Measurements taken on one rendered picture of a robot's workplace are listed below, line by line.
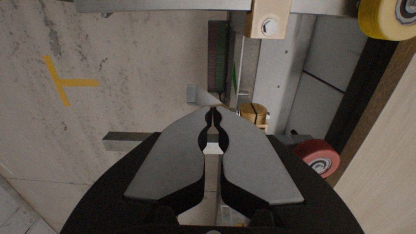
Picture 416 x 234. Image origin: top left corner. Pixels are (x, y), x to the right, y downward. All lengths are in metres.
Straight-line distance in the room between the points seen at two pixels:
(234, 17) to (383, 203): 0.56
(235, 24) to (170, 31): 0.77
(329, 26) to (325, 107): 0.19
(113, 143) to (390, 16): 0.46
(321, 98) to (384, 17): 0.25
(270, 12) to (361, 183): 0.38
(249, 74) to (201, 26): 0.73
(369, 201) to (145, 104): 1.27
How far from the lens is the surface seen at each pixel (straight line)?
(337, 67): 0.45
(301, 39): 0.55
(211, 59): 0.41
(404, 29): 0.30
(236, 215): 0.47
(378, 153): 0.42
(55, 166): 2.41
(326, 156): 0.34
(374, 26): 0.28
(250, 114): 0.28
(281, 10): 0.26
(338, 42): 0.47
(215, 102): 0.16
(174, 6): 0.26
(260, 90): 0.54
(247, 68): 0.43
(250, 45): 0.42
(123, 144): 0.37
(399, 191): 0.57
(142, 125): 1.45
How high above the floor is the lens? 1.11
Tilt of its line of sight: 60 degrees down
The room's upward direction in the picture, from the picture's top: 178 degrees counter-clockwise
